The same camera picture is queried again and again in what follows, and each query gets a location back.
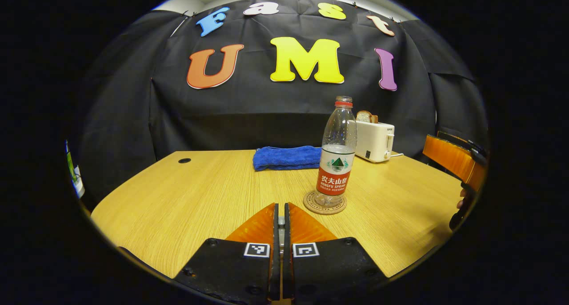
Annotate white side table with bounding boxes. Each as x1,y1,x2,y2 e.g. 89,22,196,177
72,165,86,199

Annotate white toaster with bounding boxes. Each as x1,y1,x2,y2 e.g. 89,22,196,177
354,120,395,163

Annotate clear plastic water bottle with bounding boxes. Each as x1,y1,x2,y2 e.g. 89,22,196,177
317,96,358,208

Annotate green drink bottle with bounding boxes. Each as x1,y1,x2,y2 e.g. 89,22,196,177
66,140,77,183

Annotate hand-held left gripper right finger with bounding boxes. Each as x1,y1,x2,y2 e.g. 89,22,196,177
283,202,389,303

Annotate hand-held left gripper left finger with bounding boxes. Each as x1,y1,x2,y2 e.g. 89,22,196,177
173,203,280,303

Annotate black backdrop cloth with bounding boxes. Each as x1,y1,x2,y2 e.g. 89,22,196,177
73,0,489,208

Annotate blue towel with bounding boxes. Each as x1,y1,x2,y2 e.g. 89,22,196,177
252,146,323,171

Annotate round cork coaster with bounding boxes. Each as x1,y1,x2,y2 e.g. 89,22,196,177
303,189,348,215

